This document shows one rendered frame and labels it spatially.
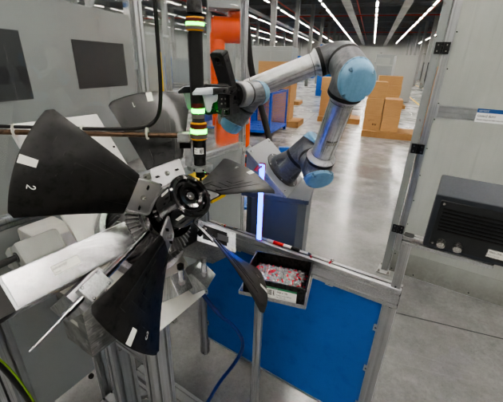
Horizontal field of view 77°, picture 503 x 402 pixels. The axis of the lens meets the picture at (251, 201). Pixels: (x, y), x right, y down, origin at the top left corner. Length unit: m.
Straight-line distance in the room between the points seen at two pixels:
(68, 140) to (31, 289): 0.31
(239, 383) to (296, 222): 0.93
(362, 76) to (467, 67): 1.42
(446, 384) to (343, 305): 1.02
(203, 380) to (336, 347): 0.79
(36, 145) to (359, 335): 1.19
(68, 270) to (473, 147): 2.29
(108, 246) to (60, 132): 0.28
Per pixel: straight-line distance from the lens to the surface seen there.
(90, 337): 1.23
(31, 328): 1.67
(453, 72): 2.43
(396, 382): 2.08
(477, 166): 2.50
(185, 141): 0.86
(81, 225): 0.98
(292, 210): 1.41
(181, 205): 0.79
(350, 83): 1.05
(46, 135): 0.76
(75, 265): 0.81
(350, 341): 1.41
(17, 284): 0.78
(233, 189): 0.95
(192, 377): 1.94
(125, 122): 0.97
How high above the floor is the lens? 1.53
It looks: 24 degrees down
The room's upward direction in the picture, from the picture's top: 2 degrees clockwise
